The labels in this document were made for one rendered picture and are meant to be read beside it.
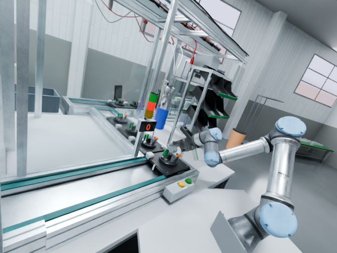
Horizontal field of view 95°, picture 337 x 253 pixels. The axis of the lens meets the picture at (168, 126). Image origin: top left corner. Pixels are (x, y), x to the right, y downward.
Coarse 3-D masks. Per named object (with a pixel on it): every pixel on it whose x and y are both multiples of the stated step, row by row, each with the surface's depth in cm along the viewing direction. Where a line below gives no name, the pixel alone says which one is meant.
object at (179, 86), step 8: (176, 80) 220; (176, 88) 221; (184, 88) 210; (192, 88) 201; (176, 96) 221; (176, 104) 221; (184, 104) 211; (168, 112) 232; (176, 112) 221; (168, 120) 232; (184, 120) 211
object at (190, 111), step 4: (188, 108) 129; (192, 108) 125; (196, 108) 134; (188, 112) 128; (192, 112) 125; (200, 112) 135; (204, 112) 131; (192, 116) 124; (200, 116) 134; (204, 116) 131; (196, 120) 121; (200, 120) 132; (204, 120) 130; (196, 124) 120; (200, 124) 127; (204, 124) 130; (196, 128) 120; (200, 128) 123
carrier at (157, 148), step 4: (144, 136) 128; (148, 136) 130; (152, 136) 132; (144, 140) 128; (148, 140) 126; (152, 140) 133; (144, 144) 121; (148, 144) 123; (156, 144) 128; (140, 148) 118; (144, 148) 119; (148, 148) 121; (152, 148) 123; (156, 148) 125; (160, 148) 128; (164, 148) 130; (144, 152) 114; (152, 152) 118; (156, 152) 121
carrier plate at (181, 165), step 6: (156, 156) 113; (174, 156) 122; (150, 162) 107; (156, 162) 106; (180, 162) 115; (162, 168) 101; (168, 168) 103; (174, 168) 105; (180, 168) 108; (186, 168) 110; (168, 174) 97; (174, 174) 101
